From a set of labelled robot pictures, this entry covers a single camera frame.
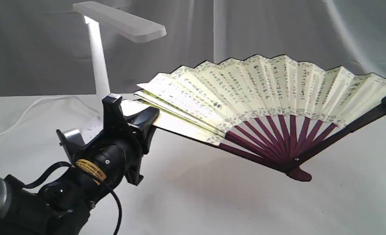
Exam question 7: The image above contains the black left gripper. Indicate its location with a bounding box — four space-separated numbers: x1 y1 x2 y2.
74 94 160 186

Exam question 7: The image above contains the paper folding fan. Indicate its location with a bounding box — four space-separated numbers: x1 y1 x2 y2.
121 55 386 182

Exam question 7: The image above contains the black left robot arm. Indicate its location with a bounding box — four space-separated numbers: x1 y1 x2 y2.
0 93 160 235

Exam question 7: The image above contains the white desk lamp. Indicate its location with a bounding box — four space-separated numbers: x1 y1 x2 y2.
72 1 166 143

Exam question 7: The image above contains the grey backdrop curtain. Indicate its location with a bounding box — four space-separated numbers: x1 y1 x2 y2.
0 0 386 96

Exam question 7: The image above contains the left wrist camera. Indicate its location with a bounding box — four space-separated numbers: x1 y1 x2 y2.
56 128 85 164

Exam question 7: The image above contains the white power cable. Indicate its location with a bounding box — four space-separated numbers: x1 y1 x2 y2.
0 96 99 141

